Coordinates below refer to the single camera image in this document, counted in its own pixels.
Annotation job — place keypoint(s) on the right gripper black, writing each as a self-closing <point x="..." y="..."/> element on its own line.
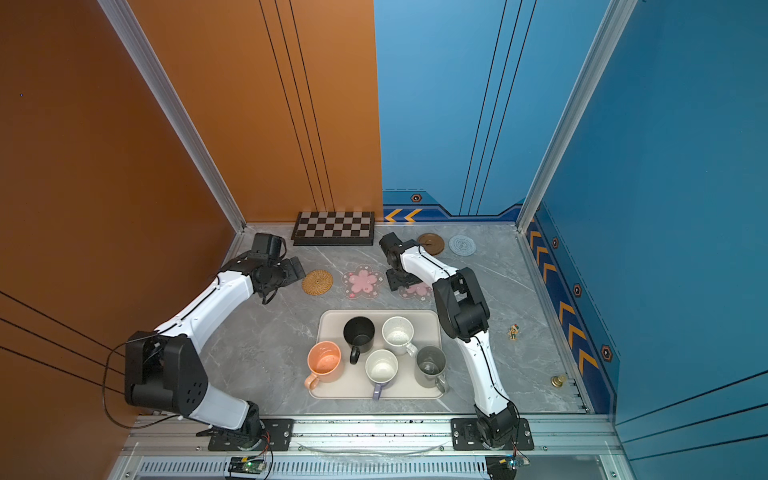
<point x="393" y="283"/>

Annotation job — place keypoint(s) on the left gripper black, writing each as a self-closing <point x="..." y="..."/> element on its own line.
<point x="290" y="272"/>

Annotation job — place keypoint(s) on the pink flower coaster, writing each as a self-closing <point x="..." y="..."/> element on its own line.
<point x="363" y="282"/>
<point x="419" y="291"/>

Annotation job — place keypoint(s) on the brown wooden round coaster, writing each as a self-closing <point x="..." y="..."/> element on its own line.
<point x="432" y="243"/>

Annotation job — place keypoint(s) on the blue woven round coaster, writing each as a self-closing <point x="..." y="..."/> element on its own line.
<point x="462" y="245"/>

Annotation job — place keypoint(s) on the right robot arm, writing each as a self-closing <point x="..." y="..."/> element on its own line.
<point x="464" y="314"/>

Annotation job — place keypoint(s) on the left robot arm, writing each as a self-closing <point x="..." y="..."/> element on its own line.
<point x="163" y="370"/>

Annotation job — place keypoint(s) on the woven rattan round coaster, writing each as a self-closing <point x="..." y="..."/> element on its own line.
<point x="317" y="282"/>

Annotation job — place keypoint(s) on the black white chessboard box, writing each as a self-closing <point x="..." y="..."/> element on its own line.
<point x="353" y="228"/>

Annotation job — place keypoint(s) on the black mug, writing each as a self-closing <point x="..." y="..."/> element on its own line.
<point x="359" y="333"/>

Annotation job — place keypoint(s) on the grey mug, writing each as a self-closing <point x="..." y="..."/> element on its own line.
<point x="430" y="368"/>

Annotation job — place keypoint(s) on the orange pink mug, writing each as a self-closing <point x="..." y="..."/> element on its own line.
<point x="325" y="361"/>

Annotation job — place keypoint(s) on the small gold figurine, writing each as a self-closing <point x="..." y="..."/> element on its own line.
<point x="513" y="332"/>

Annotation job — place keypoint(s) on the small brass bell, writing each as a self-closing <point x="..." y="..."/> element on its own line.
<point x="559" y="381"/>

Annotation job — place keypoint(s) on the left green circuit board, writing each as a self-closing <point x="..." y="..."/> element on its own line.
<point x="246" y="467"/>

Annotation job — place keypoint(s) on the green circuit board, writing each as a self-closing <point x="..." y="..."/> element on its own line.
<point x="505" y="467"/>
<point x="246" y="467"/>

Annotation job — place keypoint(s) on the right green circuit board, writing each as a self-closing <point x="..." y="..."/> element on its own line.
<point x="505" y="467"/>

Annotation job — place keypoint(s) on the white mug purple handle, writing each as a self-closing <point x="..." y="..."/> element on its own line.
<point x="381" y="368"/>

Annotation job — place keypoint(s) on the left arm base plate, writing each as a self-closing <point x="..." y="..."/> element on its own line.
<point x="275" y="433"/>

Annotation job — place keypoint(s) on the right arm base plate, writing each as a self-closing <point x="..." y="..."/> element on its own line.
<point x="466" y="436"/>

